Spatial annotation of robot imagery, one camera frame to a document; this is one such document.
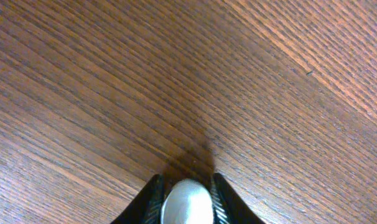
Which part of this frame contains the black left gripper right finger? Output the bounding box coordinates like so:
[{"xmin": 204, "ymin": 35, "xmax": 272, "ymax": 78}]
[{"xmin": 210, "ymin": 173, "xmax": 265, "ymax": 224}]

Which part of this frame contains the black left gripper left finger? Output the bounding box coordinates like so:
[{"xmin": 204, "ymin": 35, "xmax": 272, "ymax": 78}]
[{"xmin": 111, "ymin": 174, "xmax": 164, "ymax": 224}]

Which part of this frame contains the small teaspoon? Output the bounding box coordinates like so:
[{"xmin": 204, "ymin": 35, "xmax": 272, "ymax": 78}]
[{"xmin": 161, "ymin": 179, "xmax": 214, "ymax": 224}]

